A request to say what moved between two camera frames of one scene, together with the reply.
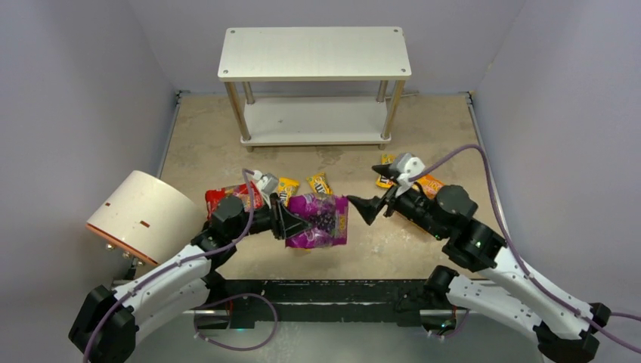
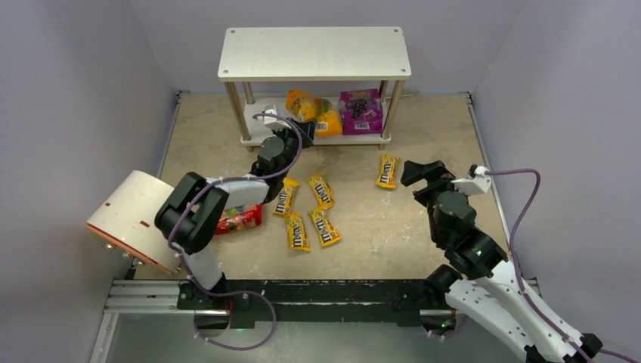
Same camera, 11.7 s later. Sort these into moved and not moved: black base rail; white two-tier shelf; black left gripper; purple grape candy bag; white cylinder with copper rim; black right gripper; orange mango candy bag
Moved: black right gripper; orange mango candy bag; black left gripper; purple grape candy bag
Not moved: white two-tier shelf; black base rail; white cylinder with copper rim
